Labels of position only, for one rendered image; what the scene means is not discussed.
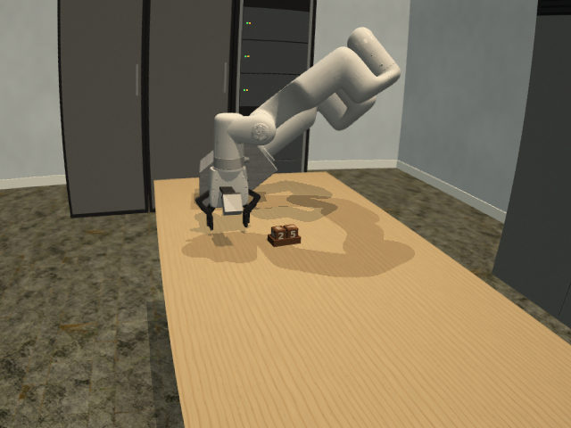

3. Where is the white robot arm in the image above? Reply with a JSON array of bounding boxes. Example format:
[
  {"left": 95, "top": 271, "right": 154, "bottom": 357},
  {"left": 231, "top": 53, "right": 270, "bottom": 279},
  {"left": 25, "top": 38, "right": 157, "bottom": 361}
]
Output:
[{"left": 213, "top": 28, "right": 401, "bottom": 170}]

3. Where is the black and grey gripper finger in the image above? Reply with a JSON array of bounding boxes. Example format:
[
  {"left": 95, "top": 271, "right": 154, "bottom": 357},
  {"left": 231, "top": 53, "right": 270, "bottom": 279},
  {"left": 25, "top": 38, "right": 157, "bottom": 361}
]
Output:
[
  {"left": 243, "top": 188, "right": 261, "bottom": 227},
  {"left": 195, "top": 190, "right": 216, "bottom": 230}
]

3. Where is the brown wooden tray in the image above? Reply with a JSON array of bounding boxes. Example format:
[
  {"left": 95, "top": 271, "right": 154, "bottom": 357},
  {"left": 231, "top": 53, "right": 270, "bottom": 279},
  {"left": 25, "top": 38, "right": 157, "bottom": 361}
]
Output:
[{"left": 268, "top": 234, "right": 301, "bottom": 247}]

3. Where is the brown number cube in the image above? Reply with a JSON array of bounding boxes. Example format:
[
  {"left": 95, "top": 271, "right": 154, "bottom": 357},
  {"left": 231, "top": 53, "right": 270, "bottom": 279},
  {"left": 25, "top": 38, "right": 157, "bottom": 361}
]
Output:
[
  {"left": 283, "top": 224, "right": 299, "bottom": 238},
  {"left": 271, "top": 226, "right": 286, "bottom": 240}
]

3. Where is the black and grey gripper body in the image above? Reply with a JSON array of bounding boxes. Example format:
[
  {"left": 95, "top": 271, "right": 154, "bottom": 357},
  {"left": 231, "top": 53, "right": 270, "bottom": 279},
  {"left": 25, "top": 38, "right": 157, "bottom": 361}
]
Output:
[{"left": 208, "top": 166, "right": 249, "bottom": 208}]

